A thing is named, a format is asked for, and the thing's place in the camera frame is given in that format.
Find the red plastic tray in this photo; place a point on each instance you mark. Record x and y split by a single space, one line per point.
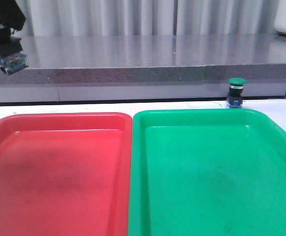
65 174

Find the green plastic tray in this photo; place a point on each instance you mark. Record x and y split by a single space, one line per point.
212 172

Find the green mushroom push button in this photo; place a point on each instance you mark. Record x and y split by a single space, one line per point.
234 97

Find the red mushroom push button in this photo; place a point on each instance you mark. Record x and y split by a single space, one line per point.
12 56

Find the grey stone counter slab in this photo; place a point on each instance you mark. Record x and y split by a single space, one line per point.
150 59

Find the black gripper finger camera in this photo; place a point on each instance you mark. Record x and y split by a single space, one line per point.
11 15

